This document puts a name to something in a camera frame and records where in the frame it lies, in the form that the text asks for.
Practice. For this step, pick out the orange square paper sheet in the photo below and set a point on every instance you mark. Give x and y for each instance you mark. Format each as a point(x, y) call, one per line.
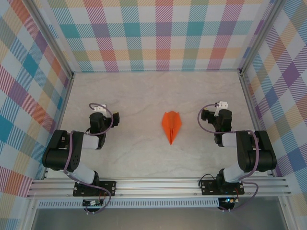
point(171, 122)

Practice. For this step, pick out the thin aluminium table rail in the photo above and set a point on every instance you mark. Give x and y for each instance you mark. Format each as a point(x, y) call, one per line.
point(156, 71)

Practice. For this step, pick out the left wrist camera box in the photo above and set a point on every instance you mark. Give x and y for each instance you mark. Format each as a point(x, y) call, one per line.
point(100, 107)

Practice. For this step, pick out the wide aluminium mounting rail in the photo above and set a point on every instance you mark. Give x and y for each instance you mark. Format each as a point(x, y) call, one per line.
point(156, 188)

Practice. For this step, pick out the aluminium frame post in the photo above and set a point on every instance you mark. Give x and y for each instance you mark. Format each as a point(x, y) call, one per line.
point(50, 38)
point(260, 36)

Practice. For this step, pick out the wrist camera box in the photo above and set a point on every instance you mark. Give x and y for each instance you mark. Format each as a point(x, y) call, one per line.
point(221, 105)
point(100, 107)

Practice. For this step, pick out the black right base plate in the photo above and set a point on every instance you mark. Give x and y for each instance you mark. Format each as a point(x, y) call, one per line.
point(205, 190)

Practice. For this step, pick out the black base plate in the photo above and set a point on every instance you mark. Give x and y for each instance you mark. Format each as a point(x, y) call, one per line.
point(205, 190)
point(111, 189)

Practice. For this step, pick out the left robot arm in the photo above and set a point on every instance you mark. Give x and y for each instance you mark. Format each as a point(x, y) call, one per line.
point(55, 153)

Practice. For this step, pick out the aluminium table side rail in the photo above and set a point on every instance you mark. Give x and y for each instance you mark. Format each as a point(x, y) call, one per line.
point(62, 112)
point(252, 112)

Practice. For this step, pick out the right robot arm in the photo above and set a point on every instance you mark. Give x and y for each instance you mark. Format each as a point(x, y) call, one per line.
point(263, 155)

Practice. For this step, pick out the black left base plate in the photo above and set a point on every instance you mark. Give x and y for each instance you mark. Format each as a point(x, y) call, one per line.
point(111, 189)

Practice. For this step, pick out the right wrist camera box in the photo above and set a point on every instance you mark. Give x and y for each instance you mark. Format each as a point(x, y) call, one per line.
point(221, 105)

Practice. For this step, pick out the grey metal panel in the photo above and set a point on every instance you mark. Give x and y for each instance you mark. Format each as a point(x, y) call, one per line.
point(156, 220)

